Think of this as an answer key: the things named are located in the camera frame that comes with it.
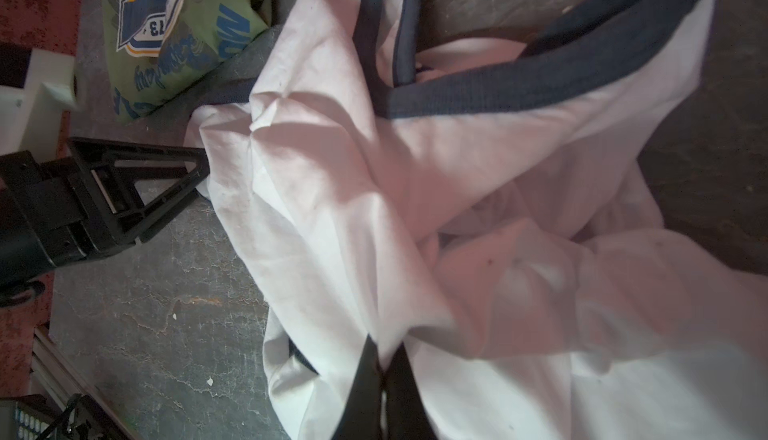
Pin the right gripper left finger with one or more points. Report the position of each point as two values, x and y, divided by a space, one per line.
361 417

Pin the aluminium front rail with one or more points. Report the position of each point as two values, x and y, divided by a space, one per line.
60 379

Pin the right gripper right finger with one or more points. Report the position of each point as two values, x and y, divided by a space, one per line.
405 415

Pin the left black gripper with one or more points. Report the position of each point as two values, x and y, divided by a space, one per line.
136 189

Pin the olive green tank top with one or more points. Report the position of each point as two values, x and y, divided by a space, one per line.
156 49

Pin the white grey-trimmed tank top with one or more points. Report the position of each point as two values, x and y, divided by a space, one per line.
481 203

